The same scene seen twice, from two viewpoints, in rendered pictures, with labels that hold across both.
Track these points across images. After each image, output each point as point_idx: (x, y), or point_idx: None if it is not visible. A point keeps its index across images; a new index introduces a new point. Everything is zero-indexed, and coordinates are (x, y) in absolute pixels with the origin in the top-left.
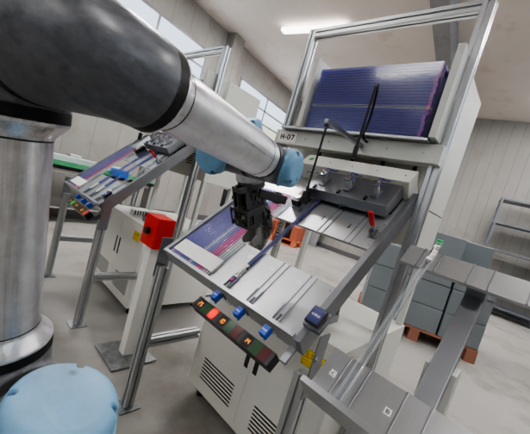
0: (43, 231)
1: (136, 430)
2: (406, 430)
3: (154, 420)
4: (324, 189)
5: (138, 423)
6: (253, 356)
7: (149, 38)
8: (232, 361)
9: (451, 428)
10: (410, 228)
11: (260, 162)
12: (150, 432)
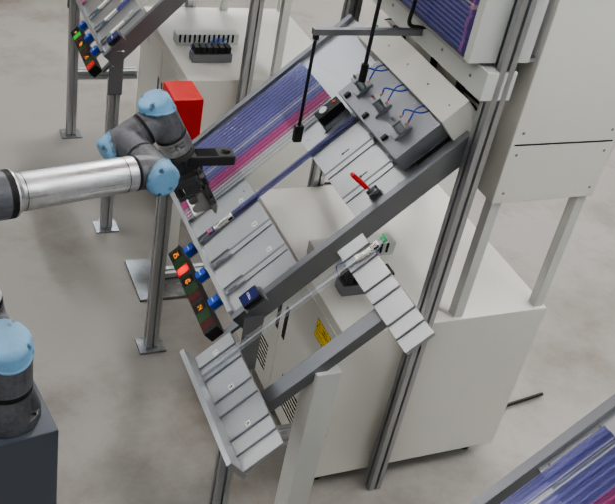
0: None
1: (156, 374)
2: (233, 400)
3: (180, 367)
4: (354, 106)
5: (160, 366)
6: (199, 323)
7: None
8: (266, 316)
9: (258, 404)
10: (457, 184)
11: (115, 192)
12: (171, 379)
